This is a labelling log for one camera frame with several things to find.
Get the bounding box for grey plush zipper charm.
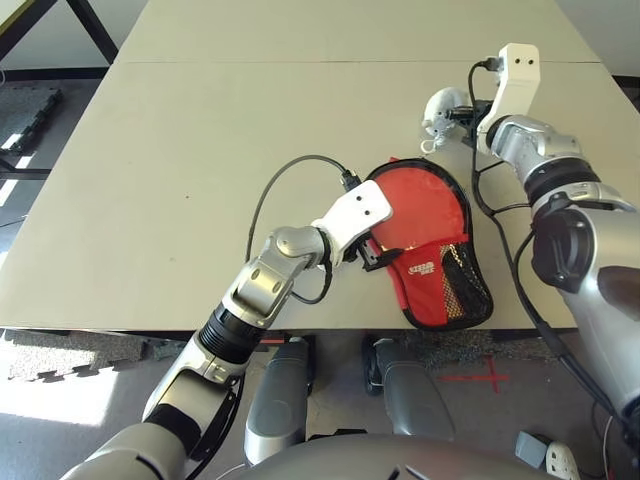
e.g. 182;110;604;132
419;87;471;154

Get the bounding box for grey robot right leg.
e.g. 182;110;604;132
362;335;456;441

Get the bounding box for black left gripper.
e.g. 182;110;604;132
347;238;404;274

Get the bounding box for red black paddle case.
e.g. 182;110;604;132
363;157;495;331

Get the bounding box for black foam floor mat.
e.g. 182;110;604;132
0;87;65;156

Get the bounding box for grey speckled foam mat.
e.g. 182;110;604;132
399;329;544;371

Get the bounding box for small grey box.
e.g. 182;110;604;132
514;429;551;469

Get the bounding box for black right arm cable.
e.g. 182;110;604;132
467;59;631;426

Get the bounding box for grey puzzle foam mat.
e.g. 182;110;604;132
0;327;189;384

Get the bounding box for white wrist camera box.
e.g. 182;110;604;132
474;43;542;151
310;179;395;269

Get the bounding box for black metal table frame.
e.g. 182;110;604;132
0;0;120;66

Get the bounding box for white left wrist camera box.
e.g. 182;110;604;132
310;179;395;269

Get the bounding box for white perforated clog shoe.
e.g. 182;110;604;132
544;440;581;480

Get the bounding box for grey robot left leg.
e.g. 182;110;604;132
244;337;316;466

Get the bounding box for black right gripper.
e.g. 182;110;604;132
446;99;494;147

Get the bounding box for grey robot torso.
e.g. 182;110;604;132
234;433;551;480

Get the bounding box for grey robot leg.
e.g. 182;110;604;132
244;337;316;466
362;335;456;441

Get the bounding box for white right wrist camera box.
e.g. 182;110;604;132
474;43;542;151

